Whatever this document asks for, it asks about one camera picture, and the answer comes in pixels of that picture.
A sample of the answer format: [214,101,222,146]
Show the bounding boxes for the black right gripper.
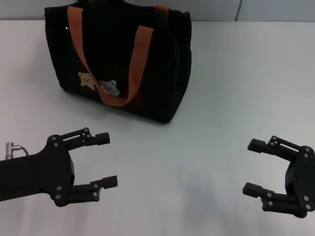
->
[242,135,315,218]

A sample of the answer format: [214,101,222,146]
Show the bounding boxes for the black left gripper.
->
[0,127,118,207]

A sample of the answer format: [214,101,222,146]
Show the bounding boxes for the black food bag orange handles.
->
[44,0,192,125]

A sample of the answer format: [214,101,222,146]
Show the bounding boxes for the left gripper silver connector plug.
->
[5,141,15,159]

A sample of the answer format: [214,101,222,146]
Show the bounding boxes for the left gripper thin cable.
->
[13,146,31,156]

